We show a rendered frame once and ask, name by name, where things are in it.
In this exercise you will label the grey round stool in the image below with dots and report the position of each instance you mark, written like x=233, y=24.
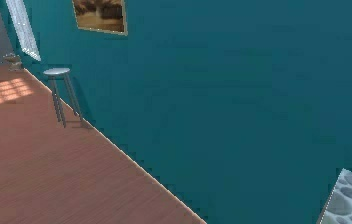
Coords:
x=60, y=93

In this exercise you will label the grey pebble pattern panel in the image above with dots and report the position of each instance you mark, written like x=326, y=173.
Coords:
x=349, y=200

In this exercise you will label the brown framed wall picture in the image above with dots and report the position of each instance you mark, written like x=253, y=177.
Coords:
x=100, y=15

